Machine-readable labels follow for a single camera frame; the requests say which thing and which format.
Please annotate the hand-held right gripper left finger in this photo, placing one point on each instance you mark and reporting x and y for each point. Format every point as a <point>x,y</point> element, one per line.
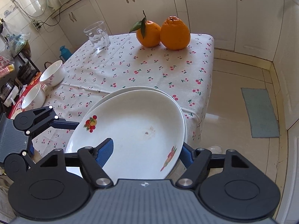
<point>106,152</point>

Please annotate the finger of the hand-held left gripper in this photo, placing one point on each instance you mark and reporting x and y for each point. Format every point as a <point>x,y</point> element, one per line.
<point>29,155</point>
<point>65,124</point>

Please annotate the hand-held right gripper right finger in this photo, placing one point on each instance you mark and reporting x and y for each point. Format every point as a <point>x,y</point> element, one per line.
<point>186,155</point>

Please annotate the white bowl pink flowers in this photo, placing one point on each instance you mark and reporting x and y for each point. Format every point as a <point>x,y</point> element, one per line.
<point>52,73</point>
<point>16,113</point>
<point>35,98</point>

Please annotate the white plate with brown stain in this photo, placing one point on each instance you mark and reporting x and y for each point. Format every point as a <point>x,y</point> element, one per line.
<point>140,121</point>

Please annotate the white plate fruit decal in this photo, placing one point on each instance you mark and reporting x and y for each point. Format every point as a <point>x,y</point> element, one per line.
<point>140,88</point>

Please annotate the blue thermos flask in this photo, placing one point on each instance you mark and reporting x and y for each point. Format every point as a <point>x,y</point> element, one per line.
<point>65,53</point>

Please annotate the green floor mat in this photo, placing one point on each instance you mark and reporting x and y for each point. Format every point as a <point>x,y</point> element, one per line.
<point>259,112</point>

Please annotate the cherry print tablecloth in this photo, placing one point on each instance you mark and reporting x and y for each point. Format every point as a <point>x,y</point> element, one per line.
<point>151,70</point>

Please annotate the clear plastic bag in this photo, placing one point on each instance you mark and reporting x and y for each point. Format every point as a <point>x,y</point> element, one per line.
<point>14,42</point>

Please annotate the glass mug with water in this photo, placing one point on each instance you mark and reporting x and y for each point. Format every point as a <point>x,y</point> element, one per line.
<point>98,37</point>

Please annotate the white power strip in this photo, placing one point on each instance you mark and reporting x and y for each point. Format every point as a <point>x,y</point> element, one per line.
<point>37,25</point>

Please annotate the knobbly orange without leaf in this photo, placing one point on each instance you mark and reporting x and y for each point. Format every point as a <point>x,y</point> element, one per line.
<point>175,35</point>

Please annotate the white electric kettle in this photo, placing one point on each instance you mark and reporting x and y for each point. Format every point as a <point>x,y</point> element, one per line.
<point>51,3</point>

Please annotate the orange with green leaf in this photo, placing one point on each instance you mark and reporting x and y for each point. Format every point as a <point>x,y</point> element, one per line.
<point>149,35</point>

